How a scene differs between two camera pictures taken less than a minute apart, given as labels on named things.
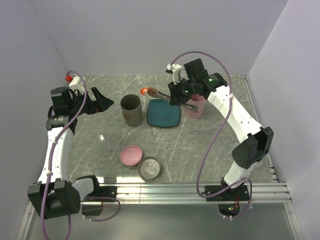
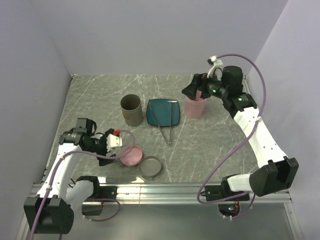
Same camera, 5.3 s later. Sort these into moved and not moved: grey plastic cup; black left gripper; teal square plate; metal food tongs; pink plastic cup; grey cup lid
Moved: metal food tongs; black left gripper
Not moved: grey plastic cup; grey cup lid; pink plastic cup; teal square plate
